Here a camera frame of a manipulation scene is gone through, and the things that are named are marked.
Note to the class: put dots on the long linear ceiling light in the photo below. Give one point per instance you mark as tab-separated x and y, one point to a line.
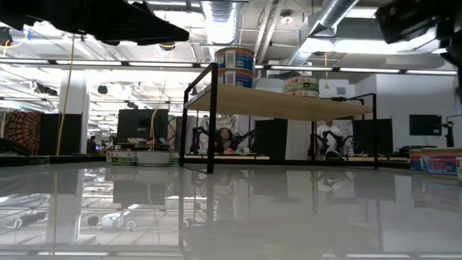
90	63
368	70

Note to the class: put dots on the background wooden workbench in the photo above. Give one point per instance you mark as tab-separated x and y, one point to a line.
234	157

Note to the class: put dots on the black wall television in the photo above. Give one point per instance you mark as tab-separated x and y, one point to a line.
425	124

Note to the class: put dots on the black aluminium table frame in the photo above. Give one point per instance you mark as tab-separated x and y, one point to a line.
72	159

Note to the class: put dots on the black camera stand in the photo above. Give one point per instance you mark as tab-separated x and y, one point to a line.
449	133

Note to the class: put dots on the red patterned tapestry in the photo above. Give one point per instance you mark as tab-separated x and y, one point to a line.
21	131

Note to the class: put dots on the black partition panel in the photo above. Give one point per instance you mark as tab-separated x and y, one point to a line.
48	133
270	139
384	135

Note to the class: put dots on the black ceiling device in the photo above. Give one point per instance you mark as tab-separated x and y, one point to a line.
5	36

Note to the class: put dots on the round black ceiling speaker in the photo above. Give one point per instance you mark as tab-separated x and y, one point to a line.
102	89

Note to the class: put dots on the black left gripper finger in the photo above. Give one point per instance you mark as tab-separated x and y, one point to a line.
144	29

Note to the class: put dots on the black ceiling dome camera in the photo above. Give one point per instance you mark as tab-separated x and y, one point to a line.
167	46

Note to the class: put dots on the large black monitor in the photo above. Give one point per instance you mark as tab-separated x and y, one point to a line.
137	124

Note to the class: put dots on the spiral silver ventilation duct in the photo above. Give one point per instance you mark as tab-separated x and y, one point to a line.
334	12

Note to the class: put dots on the round white ceiling fixture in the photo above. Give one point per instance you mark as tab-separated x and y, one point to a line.
287	18

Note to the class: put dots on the wooden shelf black metal frame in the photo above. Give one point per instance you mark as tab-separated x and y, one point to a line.
274	104

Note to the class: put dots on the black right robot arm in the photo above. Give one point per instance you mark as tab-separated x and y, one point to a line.
451	32

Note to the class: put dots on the person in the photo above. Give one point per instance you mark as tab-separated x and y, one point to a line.
225	135
329	130
92	144

